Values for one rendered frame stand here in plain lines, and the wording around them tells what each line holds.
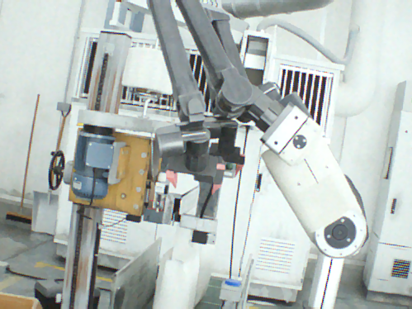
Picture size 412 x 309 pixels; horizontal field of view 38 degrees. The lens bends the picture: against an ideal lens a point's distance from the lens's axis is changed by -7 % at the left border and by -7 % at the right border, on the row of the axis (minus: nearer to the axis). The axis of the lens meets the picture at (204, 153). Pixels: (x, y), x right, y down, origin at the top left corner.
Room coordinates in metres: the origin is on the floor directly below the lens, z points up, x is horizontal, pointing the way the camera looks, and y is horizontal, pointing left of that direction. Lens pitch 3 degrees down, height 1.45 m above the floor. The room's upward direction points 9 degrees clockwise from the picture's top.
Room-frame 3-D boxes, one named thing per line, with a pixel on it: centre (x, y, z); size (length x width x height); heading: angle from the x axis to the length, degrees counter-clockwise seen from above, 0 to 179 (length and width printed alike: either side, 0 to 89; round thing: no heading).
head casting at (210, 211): (2.70, 0.02, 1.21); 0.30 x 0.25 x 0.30; 173
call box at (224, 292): (2.43, -0.19, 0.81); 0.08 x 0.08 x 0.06; 83
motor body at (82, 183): (2.47, 0.42, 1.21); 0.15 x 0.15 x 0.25
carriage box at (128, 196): (2.71, 0.36, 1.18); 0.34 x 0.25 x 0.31; 83
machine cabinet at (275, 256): (5.85, 0.04, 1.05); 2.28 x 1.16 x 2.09; 83
